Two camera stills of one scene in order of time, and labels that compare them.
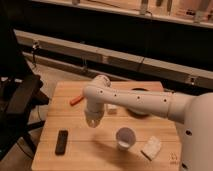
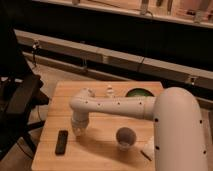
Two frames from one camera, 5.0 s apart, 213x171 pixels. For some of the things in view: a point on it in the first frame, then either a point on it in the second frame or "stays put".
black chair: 20,91 stays put
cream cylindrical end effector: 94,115 → 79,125
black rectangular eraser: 61,143 stays put
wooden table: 124,140 stays put
